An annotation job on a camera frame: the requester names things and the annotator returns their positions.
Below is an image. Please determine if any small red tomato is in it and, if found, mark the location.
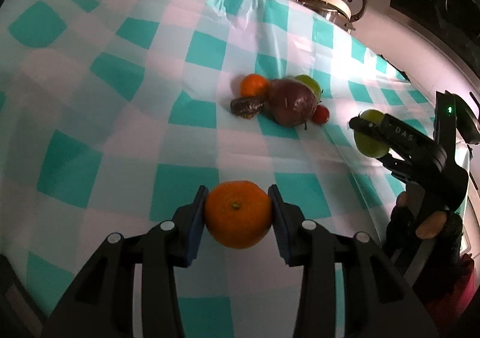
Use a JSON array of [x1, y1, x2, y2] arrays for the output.
[[311, 105, 330, 125]]

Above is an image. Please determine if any teal white checkered tablecloth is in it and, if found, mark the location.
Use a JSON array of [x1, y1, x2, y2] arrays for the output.
[[0, 0, 472, 338]]

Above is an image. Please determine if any orange mandarin in pile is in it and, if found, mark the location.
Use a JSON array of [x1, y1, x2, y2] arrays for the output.
[[240, 74, 271, 98]]

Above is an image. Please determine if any right gloved hand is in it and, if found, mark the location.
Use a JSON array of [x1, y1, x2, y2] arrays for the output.
[[382, 187, 463, 287]]

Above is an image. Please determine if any large green apple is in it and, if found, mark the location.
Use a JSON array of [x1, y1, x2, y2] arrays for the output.
[[354, 108, 391, 159]]

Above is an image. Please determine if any dark brown wrinkled fruit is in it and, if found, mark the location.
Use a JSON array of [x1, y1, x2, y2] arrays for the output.
[[230, 96, 265, 119]]

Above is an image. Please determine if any dark purple round fruit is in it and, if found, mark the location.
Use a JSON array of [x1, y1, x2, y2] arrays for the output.
[[265, 78, 317, 127]]

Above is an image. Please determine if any steel pot with white lid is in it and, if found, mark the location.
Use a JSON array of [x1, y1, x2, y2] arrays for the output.
[[303, 0, 368, 34]]

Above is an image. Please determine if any orange mandarin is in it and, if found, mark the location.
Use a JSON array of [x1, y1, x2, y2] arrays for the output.
[[204, 180, 272, 249], [240, 74, 271, 98]]

